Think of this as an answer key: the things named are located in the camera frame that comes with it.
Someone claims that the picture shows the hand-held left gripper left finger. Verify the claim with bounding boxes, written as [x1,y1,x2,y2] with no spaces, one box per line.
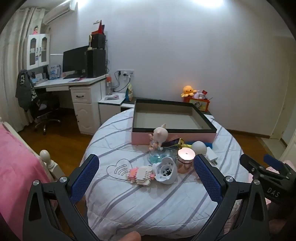
[23,153,102,241]

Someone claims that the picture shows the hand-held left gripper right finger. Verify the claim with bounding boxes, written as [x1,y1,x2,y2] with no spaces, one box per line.
[192,153,270,241]

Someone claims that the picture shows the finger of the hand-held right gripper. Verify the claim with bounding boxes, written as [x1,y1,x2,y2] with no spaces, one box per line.
[263,154,295,173]
[240,154,270,181]

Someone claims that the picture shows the white plug adapter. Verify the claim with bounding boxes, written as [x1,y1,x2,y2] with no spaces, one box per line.
[203,147,219,165]

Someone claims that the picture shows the white bust figure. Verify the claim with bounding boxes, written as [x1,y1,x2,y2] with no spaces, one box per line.
[191,141,207,154]

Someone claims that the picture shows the white hollow plastic shell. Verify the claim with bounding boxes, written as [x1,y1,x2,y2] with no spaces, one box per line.
[152,156,178,185]

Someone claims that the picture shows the pink cardboard box dark rim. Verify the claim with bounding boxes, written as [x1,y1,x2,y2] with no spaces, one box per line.
[131,99,217,146]

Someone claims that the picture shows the pink white block figure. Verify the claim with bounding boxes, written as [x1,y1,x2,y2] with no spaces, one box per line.
[126,166,154,186]

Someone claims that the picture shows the pink doll figurine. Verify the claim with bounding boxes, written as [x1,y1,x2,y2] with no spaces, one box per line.
[148,124,169,151]

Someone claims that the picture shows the blue flat item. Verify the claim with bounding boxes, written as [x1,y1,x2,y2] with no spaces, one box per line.
[185,141,213,149]

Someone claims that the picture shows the yellow plastic item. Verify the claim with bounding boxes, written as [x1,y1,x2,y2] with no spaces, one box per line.
[171,138,192,149]

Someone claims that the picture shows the white door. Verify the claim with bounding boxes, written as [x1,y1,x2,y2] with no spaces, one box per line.
[270,62,296,163]

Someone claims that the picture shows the pink blanket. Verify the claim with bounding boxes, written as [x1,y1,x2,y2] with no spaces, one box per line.
[0,123,58,232]

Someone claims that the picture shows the white nightstand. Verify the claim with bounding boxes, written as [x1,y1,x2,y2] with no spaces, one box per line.
[98,94,126,124]

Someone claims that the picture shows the red storage box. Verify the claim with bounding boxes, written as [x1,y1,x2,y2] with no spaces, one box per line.
[184,97,211,112]

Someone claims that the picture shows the white desk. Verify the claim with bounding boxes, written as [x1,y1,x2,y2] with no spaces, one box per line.
[33,74,109,136]

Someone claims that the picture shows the black office chair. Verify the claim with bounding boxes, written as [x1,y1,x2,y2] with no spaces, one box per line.
[29,91,61,135]

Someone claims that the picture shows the orange octopus plush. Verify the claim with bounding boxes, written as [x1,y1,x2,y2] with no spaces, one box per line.
[181,86,197,98]

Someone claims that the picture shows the snack bag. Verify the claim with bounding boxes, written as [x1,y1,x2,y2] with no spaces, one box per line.
[125,83,133,102]

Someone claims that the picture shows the grey patterned jacket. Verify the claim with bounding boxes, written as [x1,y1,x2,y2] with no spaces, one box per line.
[16,69,41,112]

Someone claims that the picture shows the blue white card box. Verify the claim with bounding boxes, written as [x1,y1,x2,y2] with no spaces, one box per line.
[48,64,61,79]

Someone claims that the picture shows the black computer tower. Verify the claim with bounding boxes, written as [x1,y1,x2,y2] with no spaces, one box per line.
[87,49,106,78]

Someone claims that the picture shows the black monitor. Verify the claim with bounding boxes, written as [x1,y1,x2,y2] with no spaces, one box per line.
[62,46,89,78]

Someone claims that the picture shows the white hutch cabinet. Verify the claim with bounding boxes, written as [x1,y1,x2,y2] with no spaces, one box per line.
[23,34,51,70]

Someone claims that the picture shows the black speaker box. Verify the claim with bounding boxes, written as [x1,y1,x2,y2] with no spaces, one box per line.
[91,34,106,50]

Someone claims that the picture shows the white curtain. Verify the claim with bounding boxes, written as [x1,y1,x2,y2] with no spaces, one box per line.
[0,7,44,126]

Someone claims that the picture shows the red paper bag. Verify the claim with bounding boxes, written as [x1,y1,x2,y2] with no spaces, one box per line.
[91,20,105,35]

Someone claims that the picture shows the white air conditioner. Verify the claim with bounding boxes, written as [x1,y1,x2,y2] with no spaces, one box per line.
[43,0,78,25]

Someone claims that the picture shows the heart wire ornament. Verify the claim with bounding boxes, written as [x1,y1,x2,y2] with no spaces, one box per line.
[107,158,133,179]

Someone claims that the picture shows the cream bed post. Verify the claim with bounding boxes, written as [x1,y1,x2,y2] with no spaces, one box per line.
[39,149,66,182]

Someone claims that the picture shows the black cable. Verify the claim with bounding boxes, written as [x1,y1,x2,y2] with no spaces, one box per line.
[113,71,130,92]

